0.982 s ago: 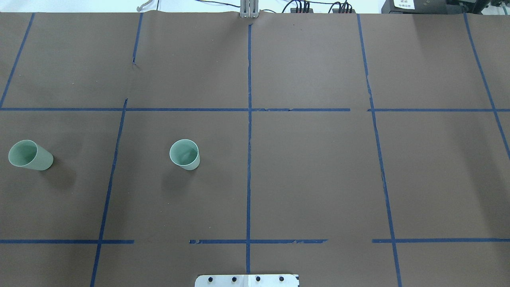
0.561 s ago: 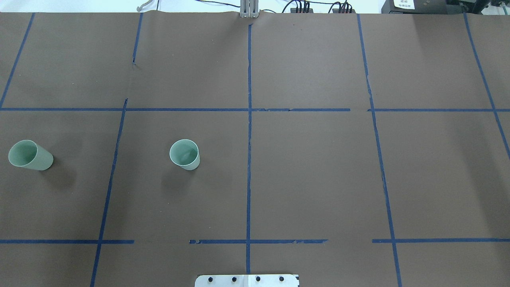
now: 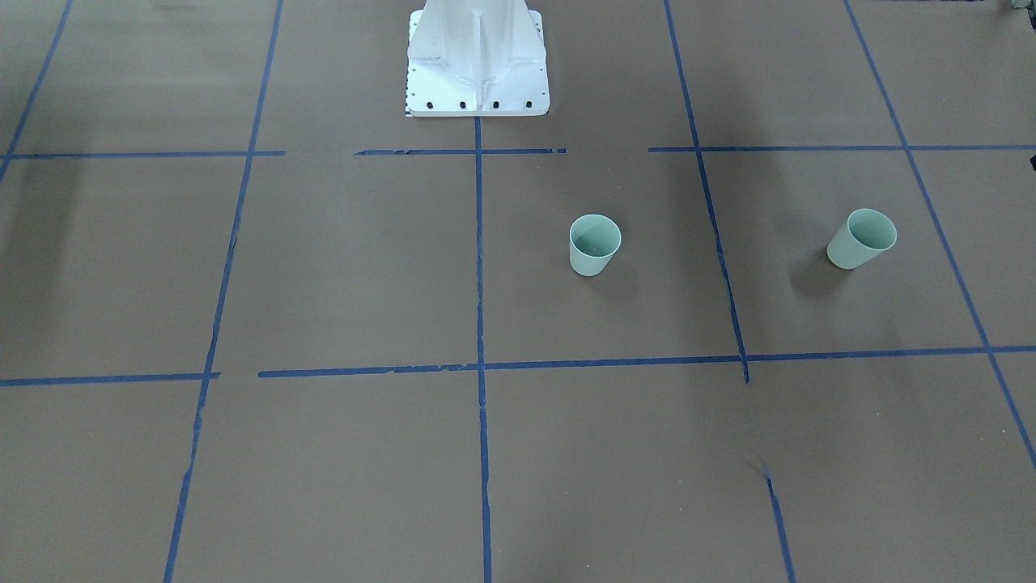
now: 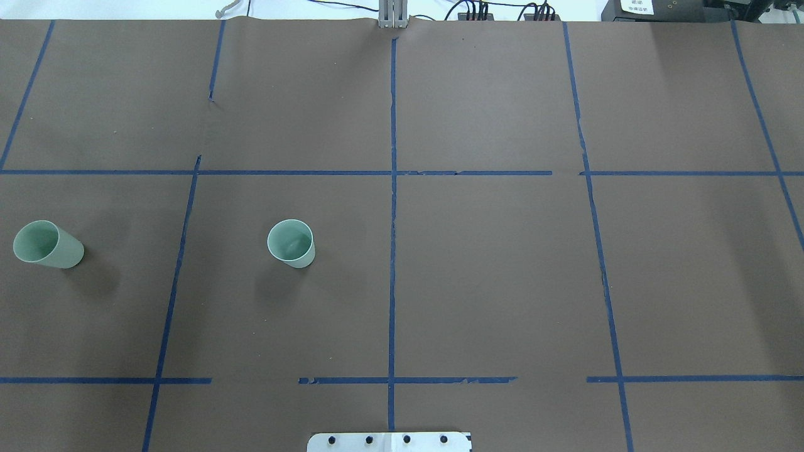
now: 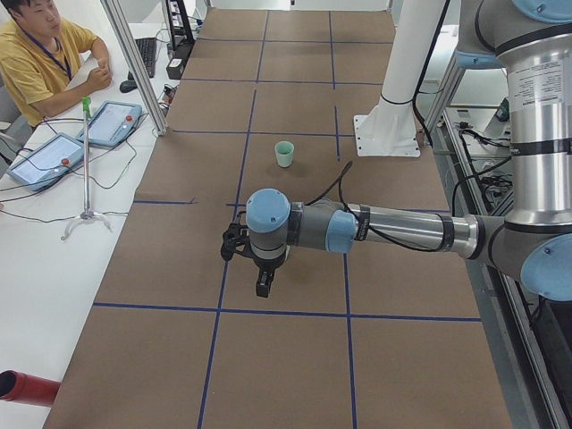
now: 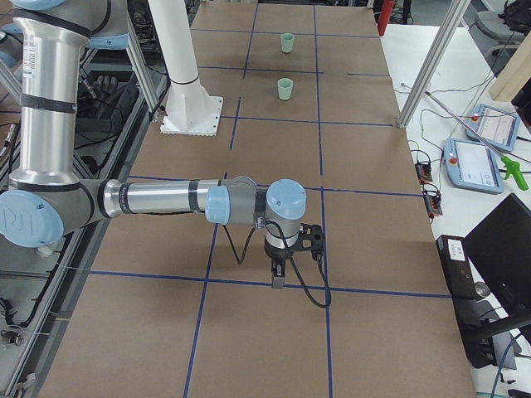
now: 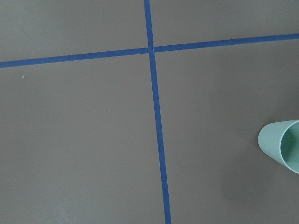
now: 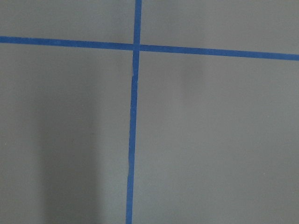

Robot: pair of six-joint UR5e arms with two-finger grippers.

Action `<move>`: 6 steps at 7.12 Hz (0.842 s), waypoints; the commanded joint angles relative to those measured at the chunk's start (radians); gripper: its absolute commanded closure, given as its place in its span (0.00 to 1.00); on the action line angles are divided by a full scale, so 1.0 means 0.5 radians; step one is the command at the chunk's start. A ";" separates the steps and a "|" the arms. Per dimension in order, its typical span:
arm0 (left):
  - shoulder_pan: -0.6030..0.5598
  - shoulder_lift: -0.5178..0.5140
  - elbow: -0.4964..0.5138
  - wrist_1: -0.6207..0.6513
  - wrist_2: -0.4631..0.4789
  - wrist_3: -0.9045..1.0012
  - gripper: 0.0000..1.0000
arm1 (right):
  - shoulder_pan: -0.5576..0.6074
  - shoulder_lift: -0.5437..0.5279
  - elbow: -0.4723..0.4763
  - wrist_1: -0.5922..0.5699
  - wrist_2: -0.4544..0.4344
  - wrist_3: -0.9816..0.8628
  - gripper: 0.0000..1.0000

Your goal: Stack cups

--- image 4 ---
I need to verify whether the green cup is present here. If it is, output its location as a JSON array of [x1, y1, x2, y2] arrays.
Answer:
[[266, 218, 316, 269], [13, 220, 84, 269]]

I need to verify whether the aluminium frame post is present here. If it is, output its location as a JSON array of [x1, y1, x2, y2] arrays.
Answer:
[[378, 0, 410, 29]]

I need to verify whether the white pedestal column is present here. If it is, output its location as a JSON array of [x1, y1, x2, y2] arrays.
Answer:
[[307, 431, 473, 451]]

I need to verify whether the black mini computer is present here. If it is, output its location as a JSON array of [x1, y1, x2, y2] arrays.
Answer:
[[600, 1, 706, 23]]

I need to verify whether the orange black adapter box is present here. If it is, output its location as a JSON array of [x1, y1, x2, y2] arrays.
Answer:
[[455, 1, 494, 22]]

